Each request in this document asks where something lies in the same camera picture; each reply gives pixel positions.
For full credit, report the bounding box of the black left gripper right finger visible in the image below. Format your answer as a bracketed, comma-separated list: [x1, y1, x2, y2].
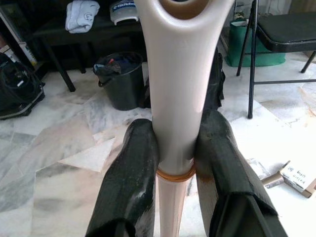
[194, 109, 289, 237]

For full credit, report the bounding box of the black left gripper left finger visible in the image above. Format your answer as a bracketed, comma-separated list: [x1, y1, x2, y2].
[85, 118, 160, 237]

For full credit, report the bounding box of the white handled broom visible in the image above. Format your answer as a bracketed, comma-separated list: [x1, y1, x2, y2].
[133, 0, 235, 237]

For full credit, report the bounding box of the orange rubber band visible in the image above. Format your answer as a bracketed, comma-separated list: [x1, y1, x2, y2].
[157, 169, 197, 184]

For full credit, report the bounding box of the cardboard box with handwriting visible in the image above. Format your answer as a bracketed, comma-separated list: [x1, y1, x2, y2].
[261, 160, 316, 198]

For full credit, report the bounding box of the black bucket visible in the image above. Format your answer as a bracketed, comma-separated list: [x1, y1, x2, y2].
[93, 51, 149, 111]

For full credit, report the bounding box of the green bag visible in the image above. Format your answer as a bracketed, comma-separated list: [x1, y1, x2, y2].
[226, 19, 287, 67]

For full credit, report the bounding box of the black equipment case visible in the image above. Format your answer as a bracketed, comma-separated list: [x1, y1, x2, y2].
[0, 53, 46, 121]

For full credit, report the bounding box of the black low table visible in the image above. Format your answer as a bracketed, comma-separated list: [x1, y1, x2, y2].
[32, 14, 149, 92]

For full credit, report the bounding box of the black folding chair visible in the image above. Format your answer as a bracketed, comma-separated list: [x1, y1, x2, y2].
[236, 0, 316, 119]

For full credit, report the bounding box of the white blue plastic container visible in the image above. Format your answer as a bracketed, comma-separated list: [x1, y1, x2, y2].
[109, 0, 139, 26]

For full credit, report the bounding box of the white folded cloth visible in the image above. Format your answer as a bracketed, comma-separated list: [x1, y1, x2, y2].
[65, 0, 101, 34]

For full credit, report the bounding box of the dark shelf unit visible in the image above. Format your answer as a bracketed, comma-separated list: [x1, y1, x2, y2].
[0, 0, 50, 75]

